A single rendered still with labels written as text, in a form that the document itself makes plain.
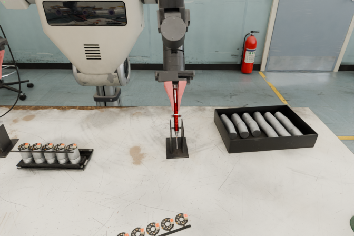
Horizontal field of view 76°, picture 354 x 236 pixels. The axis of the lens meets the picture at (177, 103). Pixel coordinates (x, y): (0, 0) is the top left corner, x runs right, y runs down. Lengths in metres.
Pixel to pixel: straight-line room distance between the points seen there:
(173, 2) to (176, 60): 0.14
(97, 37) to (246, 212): 0.76
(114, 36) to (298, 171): 0.74
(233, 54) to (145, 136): 2.70
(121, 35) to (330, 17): 2.99
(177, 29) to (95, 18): 0.46
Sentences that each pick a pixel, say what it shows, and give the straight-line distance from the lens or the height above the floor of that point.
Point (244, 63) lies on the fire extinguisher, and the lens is 3.17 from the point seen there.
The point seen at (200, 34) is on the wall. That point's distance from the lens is 3.12.
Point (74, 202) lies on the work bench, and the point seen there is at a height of 0.75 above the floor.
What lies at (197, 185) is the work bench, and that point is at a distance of 0.54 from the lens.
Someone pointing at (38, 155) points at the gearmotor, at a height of 0.80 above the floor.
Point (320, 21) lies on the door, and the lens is 3.50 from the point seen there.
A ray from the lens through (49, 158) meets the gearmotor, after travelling 0.62.
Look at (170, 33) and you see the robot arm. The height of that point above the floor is 1.05.
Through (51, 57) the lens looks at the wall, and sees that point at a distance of 3.67.
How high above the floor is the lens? 1.16
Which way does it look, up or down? 29 degrees down
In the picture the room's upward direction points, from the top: straight up
